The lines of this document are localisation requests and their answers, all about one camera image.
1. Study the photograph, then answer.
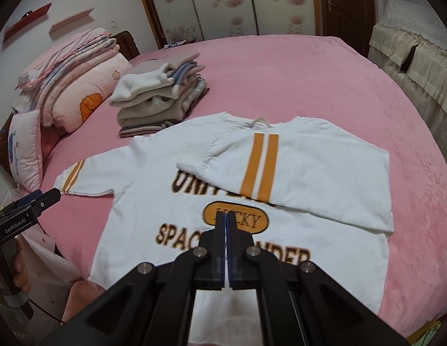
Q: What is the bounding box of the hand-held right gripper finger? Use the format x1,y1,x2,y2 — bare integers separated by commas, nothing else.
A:
40,211,229,346
227,212,408,346

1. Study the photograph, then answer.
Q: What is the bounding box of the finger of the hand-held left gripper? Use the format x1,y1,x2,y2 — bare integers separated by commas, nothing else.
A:
29,187,62,214
9,192,42,210

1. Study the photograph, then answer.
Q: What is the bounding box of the white printed t-shirt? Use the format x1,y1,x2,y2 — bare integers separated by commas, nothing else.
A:
54,112,395,346

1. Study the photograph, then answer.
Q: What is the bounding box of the stack of folded clothes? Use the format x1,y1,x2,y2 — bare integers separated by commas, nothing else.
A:
109,53,210,138

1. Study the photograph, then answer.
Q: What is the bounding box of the person's left hand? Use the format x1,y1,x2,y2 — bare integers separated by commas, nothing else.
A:
12,248,32,293

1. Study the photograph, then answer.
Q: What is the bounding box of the small pink cushion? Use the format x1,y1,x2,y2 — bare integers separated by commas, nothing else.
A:
7,110,45,192

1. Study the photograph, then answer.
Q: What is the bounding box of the pink pillow with orange print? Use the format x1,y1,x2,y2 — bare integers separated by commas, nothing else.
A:
40,52,133,134

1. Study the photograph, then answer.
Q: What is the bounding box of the folded striped pink quilt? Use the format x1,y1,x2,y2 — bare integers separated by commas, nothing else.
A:
13,28,120,113

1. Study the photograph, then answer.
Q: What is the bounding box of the pink bed blanket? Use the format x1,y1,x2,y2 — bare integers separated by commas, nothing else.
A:
20,35,447,346

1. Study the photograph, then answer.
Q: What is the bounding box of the floral wardrobe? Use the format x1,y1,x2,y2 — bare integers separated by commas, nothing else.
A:
133,0,325,49

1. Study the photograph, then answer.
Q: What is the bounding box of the dark brown door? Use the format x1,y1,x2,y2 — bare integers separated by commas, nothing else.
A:
317,0,376,58

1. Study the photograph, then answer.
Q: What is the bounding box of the beige lace-covered furniture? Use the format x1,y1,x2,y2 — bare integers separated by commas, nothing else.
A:
368,0,447,148

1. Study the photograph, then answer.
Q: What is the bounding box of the black cable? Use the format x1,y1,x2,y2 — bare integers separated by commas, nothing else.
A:
27,301,66,324

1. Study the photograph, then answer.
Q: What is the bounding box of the red wall shelf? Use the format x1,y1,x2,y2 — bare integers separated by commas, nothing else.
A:
3,3,52,42

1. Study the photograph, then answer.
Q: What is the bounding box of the pink wall shelf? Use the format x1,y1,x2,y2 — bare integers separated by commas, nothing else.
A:
49,7,95,37

